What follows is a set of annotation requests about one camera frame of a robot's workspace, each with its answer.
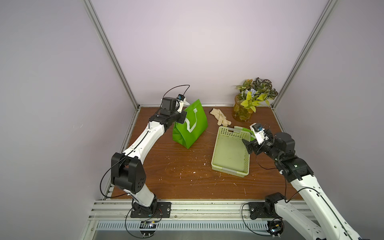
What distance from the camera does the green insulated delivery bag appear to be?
0.85 meters

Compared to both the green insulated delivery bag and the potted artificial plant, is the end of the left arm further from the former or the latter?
the potted artificial plant

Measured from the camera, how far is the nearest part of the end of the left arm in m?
0.60

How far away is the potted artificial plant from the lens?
0.92 m

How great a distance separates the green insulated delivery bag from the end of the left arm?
2 centimetres

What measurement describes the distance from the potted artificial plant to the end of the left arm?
0.38m

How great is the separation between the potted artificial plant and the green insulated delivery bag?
0.26 meters
